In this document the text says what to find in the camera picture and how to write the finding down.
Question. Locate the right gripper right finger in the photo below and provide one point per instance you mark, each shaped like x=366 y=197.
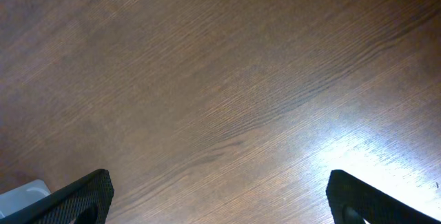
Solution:
x=354 y=201

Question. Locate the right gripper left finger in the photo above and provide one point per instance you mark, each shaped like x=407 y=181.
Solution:
x=86 y=201

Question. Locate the clear plastic container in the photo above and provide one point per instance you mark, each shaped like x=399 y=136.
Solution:
x=23 y=196

